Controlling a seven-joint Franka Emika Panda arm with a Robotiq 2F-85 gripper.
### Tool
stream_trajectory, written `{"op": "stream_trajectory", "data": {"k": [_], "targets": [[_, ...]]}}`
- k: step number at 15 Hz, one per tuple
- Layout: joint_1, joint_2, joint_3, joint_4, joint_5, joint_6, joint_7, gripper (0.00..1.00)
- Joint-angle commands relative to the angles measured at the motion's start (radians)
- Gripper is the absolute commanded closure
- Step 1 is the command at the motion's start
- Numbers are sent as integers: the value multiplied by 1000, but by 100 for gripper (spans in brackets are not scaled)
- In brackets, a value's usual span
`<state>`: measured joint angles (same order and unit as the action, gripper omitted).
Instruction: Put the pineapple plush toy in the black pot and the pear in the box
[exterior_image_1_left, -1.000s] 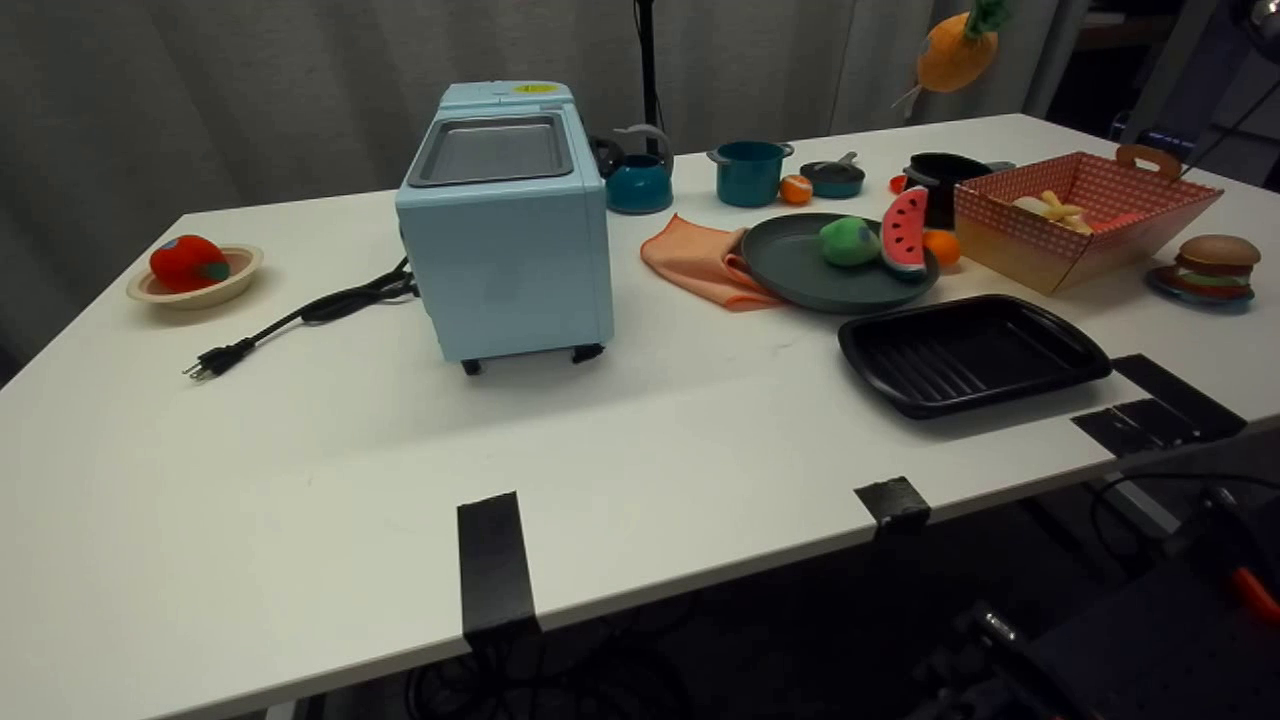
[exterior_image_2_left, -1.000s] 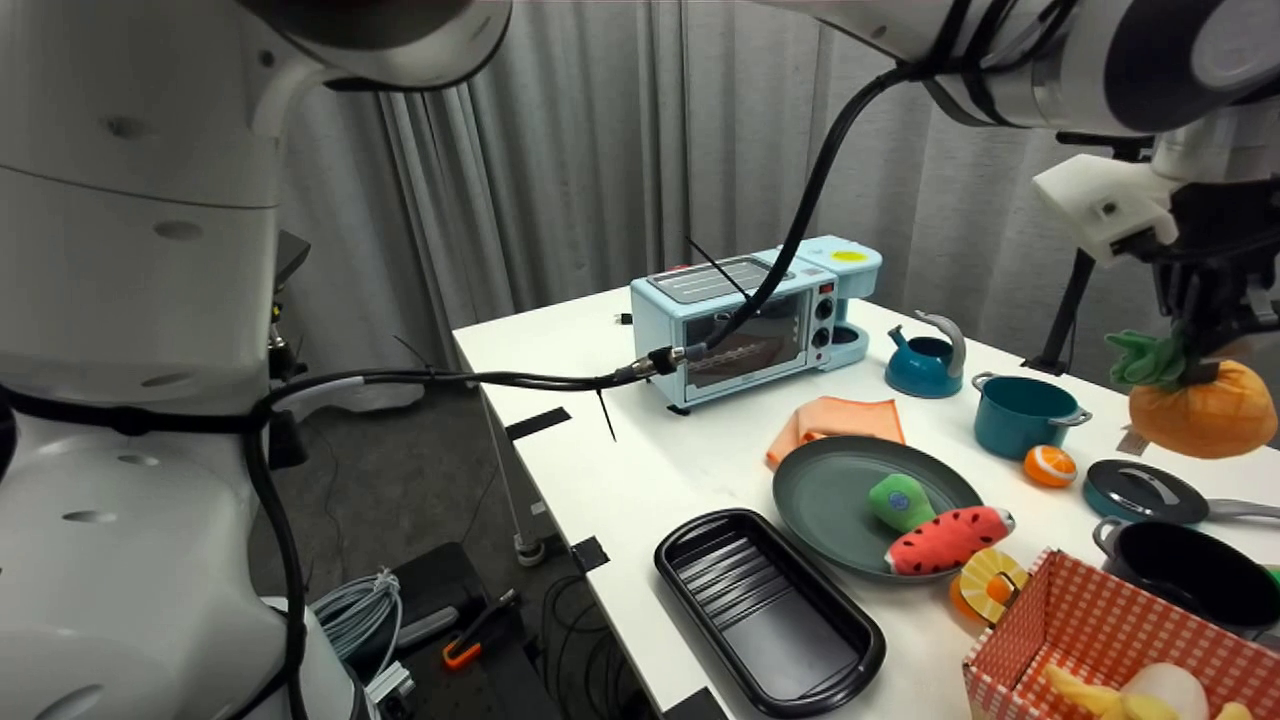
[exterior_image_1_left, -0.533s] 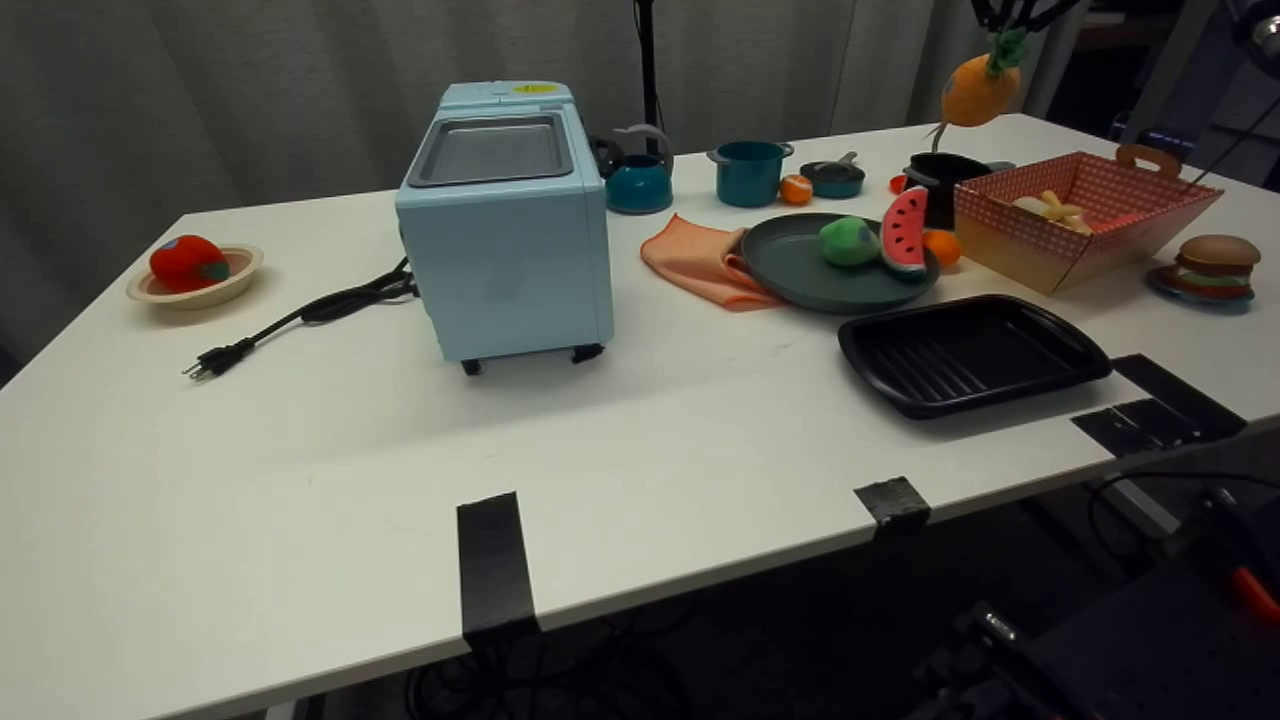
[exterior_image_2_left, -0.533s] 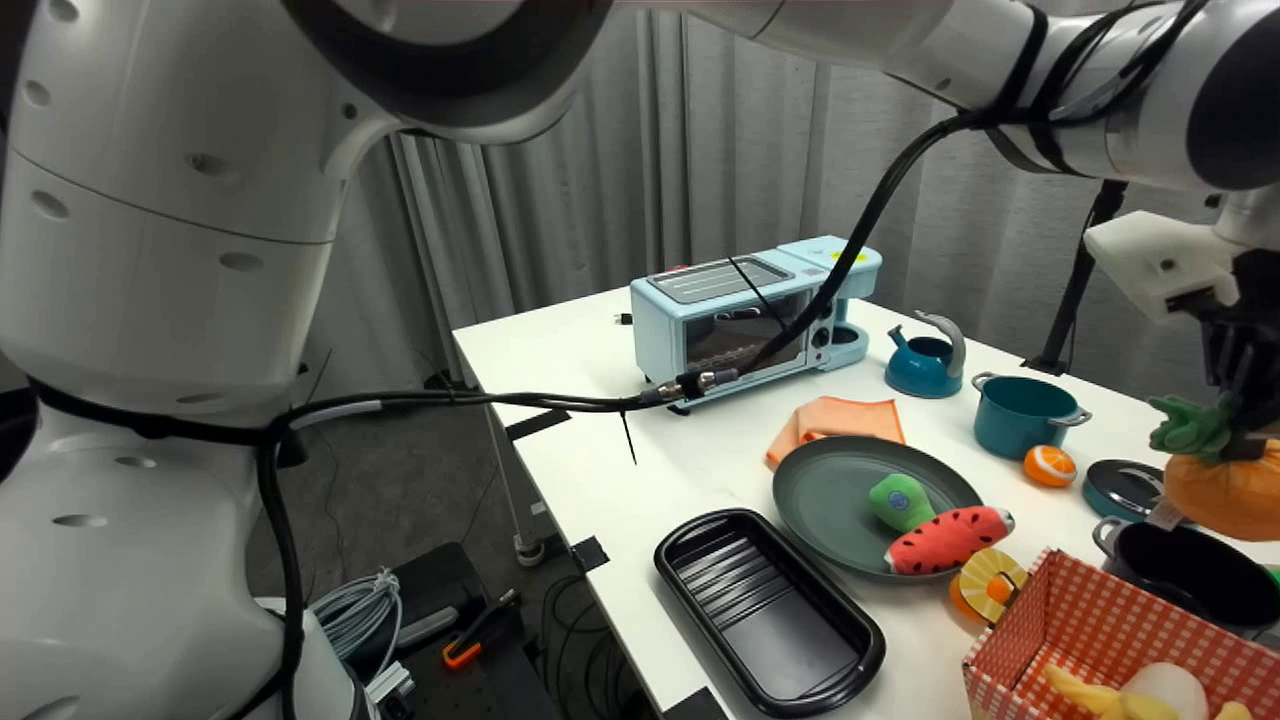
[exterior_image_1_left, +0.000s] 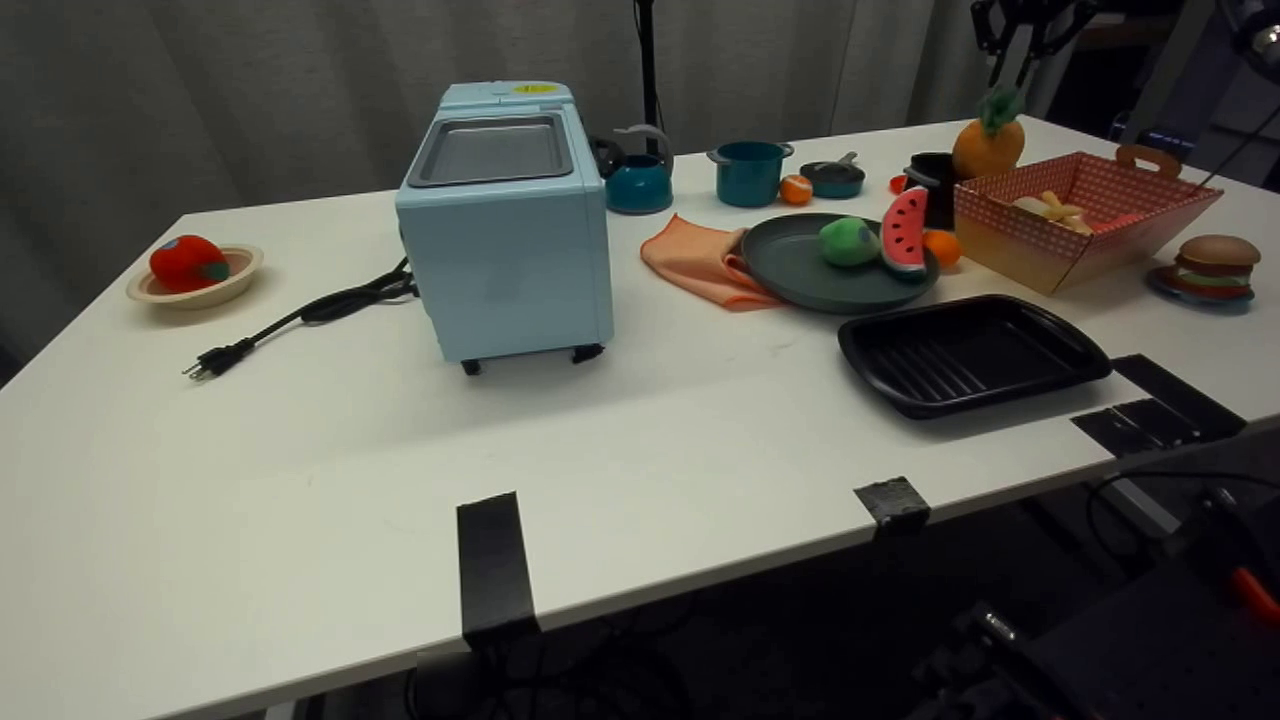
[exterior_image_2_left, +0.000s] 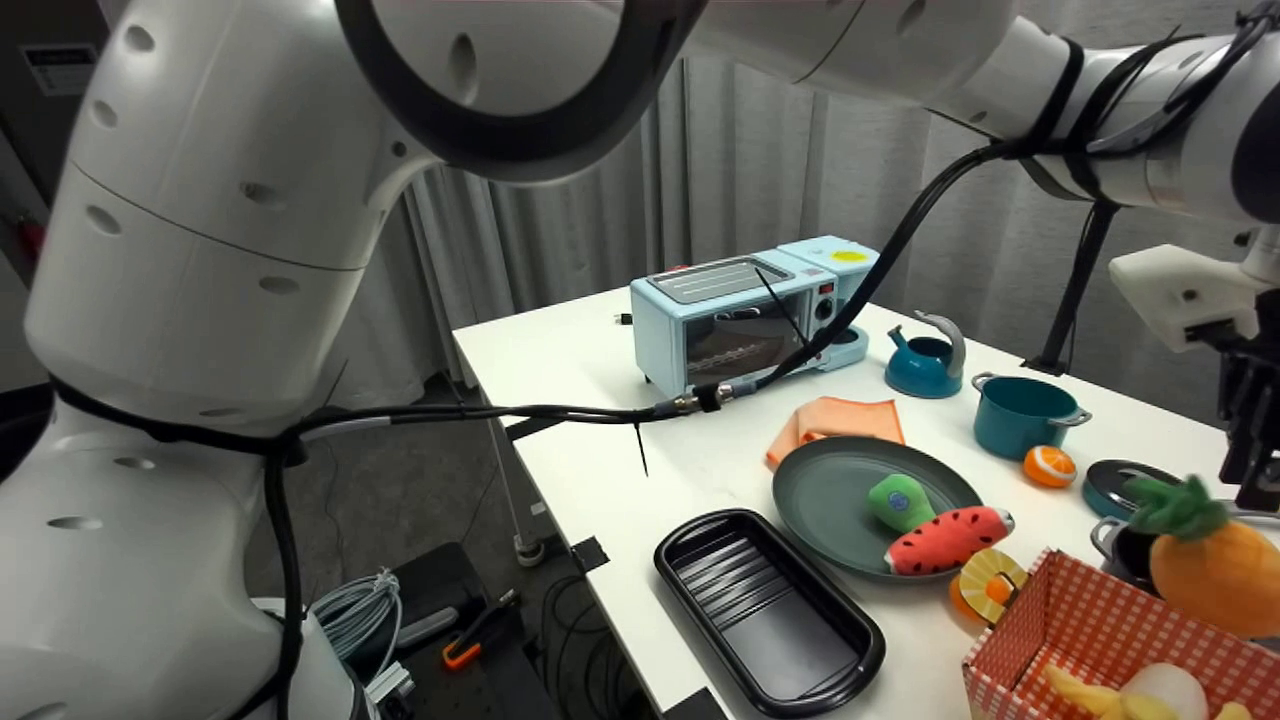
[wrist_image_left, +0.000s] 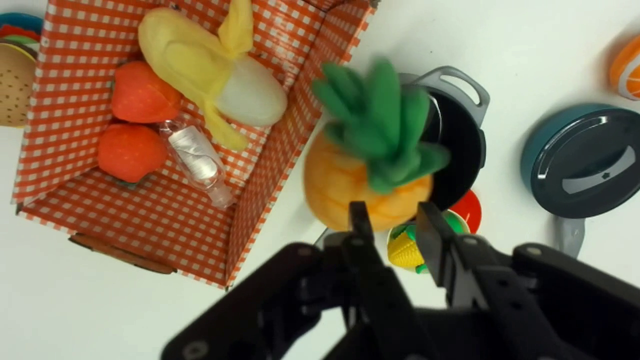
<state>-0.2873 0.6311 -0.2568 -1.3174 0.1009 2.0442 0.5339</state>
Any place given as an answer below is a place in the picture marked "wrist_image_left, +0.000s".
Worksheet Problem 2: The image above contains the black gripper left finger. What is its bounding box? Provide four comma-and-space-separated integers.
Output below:
158, 199, 428, 360

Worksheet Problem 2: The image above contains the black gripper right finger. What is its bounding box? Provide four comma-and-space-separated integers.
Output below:
413, 199, 640, 360

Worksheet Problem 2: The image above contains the pineapple plush toy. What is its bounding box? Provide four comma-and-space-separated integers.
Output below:
301, 56, 454, 234

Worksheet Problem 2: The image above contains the yellow green toy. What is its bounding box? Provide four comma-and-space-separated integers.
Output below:
386, 211, 468, 277

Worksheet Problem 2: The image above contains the small red toy fruit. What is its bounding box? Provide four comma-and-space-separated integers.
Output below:
446, 189, 484, 236

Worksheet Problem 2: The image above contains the black pot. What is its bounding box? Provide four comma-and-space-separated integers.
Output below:
396, 65, 492, 214

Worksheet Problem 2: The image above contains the red checkered cardboard box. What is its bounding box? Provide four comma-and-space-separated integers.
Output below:
9, 0, 379, 291

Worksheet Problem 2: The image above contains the orange fruit toy lower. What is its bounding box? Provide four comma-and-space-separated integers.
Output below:
95, 122, 168, 186

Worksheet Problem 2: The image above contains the orange fruit toy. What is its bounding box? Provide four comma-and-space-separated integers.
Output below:
107, 60, 183, 127
95, 122, 168, 186

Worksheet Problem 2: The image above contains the orange half toy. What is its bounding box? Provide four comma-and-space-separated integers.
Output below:
606, 33, 640, 105

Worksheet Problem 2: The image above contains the banana plush toy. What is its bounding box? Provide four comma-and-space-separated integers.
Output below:
136, 0, 289, 154

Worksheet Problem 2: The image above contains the orange fruit toy upper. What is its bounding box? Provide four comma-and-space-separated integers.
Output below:
107, 60, 183, 127

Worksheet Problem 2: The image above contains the burger toy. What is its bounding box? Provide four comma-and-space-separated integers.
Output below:
0, 22, 45, 128

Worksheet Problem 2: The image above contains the clear plastic bottle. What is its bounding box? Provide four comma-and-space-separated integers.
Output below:
158, 118, 236, 212

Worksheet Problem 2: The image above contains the small blue plate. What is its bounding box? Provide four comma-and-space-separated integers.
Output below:
0, 11, 45, 35

